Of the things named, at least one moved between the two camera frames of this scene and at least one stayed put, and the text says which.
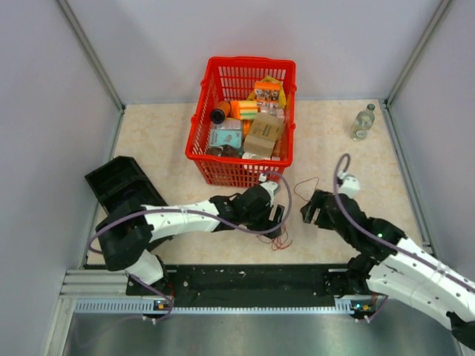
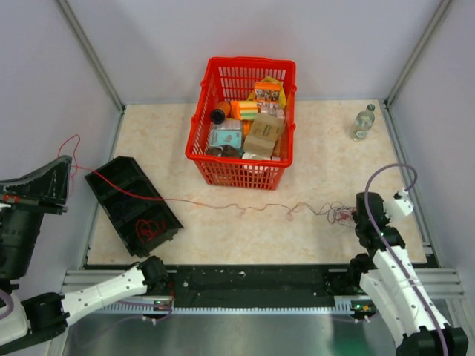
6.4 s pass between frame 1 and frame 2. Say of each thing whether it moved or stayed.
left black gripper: moved
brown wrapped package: stayed
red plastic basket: stayed
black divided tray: stayed
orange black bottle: stayed
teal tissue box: stayed
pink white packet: stayed
